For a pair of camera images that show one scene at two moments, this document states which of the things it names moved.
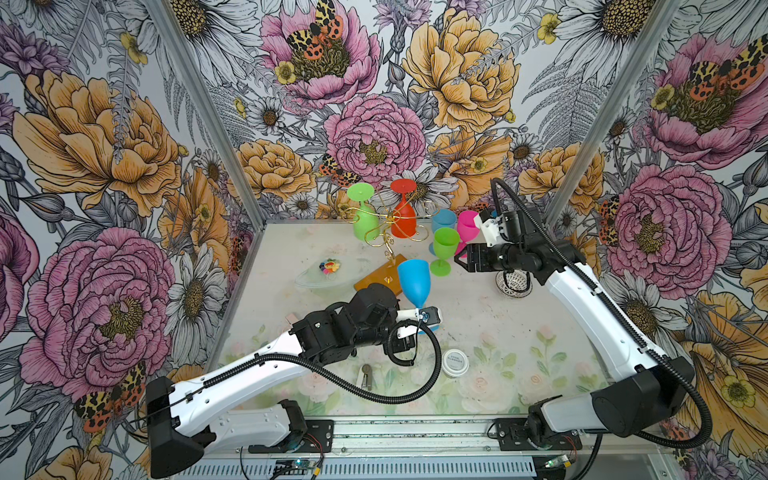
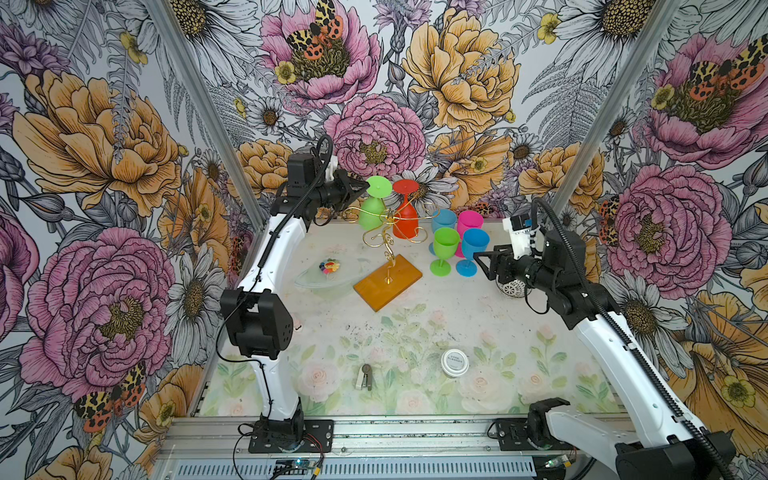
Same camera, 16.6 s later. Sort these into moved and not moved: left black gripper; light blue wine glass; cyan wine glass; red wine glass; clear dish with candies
Moved: left black gripper; cyan wine glass
Not moved: clear dish with candies; light blue wine glass; red wine glass
